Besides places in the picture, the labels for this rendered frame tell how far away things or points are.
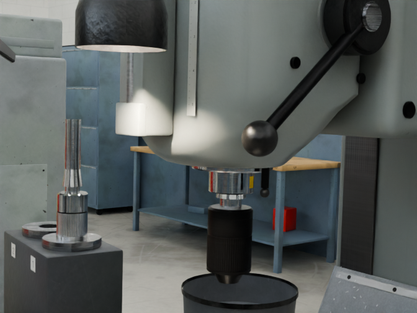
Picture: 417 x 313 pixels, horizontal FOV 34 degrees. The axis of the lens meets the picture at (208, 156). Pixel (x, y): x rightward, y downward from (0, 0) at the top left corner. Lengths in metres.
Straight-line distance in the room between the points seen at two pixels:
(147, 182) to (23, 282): 7.19
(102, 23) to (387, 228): 0.64
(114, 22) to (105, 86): 7.44
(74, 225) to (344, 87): 0.52
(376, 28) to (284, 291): 2.33
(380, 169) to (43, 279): 0.52
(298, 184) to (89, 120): 2.86
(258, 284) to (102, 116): 5.19
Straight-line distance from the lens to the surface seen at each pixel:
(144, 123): 0.61
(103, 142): 7.95
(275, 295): 2.96
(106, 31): 0.51
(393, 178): 1.03
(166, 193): 7.97
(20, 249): 1.11
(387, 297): 1.04
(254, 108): 0.60
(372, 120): 0.71
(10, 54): 1.29
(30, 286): 1.08
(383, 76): 0.70
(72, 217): 1.04
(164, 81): 0.62
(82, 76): 8.22
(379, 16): 0.66
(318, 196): 6.23
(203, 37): 0.60
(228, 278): 0.71
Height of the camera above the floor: 1.37
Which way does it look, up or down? 5 degrees down
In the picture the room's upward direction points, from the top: 2 degrees clockwise
